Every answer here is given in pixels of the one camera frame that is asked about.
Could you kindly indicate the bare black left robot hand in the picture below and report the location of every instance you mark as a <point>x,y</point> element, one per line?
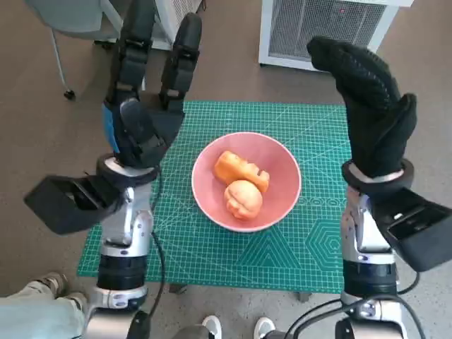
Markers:
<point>148,130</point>

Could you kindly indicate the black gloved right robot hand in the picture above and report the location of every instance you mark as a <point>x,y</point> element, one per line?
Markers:
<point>374,123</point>

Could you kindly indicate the long toy bread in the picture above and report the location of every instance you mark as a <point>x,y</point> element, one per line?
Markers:
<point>233,166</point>

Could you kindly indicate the pink bowl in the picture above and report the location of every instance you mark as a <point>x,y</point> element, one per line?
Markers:
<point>247,144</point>

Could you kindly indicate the round toy bread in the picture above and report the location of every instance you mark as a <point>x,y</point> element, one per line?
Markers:
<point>243,201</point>

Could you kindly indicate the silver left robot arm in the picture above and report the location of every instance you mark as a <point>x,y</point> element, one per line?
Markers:
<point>121,268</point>

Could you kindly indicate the white mesh-front air unit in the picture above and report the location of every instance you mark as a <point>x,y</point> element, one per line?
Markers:
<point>318,24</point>

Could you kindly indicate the white louvred air unit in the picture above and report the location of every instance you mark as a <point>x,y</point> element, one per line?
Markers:
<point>166,17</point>

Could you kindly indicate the green cutting mat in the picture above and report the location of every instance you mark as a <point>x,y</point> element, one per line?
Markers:
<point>197,254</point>

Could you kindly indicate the grey office chair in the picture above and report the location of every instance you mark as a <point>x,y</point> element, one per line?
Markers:
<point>70,14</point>

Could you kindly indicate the white shoe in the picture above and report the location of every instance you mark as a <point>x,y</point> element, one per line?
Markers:
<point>264,326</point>
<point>211,326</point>

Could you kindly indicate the person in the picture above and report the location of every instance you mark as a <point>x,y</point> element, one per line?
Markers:
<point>31,310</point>

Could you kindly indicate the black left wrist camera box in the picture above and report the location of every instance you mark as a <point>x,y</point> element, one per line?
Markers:
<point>60,205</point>

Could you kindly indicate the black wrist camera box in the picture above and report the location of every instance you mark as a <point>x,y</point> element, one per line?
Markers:
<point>420,233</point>
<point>60,205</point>

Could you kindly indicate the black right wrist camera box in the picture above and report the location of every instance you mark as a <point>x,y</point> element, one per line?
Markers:
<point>420,233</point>

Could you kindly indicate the metal table bracket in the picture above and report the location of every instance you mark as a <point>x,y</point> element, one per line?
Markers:
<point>304,296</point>
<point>178,289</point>

